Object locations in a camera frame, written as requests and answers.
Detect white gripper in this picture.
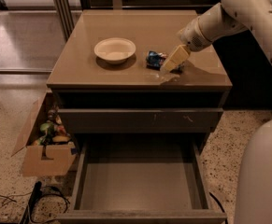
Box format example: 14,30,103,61
160,18,211,73

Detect crushed blue redbull can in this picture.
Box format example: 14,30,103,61
145,50,186,73

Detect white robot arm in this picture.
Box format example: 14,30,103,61
161,0,272,224

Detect grey drawer cabinet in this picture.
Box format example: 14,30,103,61
48,10,232,155

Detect grey top drawer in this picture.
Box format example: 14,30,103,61
59,108,222,133

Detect open grey middle drawer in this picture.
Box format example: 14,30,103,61
58,134,226,224

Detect white paper bowl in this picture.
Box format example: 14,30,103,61
94,37,136,64

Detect toy objects in box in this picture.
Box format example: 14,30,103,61
31,104,71,147

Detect cardboard box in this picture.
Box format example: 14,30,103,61
12,92,78,176

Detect black power strip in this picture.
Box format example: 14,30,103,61
18,181,42,224

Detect black cable right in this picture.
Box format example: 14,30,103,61
208,191,229,224

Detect black cable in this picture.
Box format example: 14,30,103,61
208,191,229,224
0,185,71,224

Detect black cable left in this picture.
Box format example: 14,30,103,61
0,185,71,224

